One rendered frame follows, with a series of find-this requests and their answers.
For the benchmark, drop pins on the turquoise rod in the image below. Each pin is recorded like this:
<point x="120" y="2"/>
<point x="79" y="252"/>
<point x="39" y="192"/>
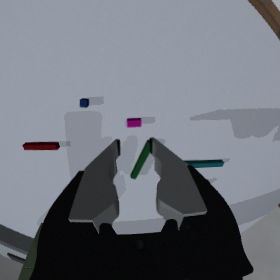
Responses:
<point x="205" y="163"/>

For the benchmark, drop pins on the small magenta block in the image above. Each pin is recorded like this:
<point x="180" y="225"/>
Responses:
<point x="133" y="122"/>

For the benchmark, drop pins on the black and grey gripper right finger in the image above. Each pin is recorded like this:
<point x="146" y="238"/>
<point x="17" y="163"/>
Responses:
<point x="185" y="195"/>

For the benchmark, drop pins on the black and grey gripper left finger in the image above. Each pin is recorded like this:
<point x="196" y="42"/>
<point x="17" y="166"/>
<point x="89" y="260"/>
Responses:
<point x="89" y="200"/>

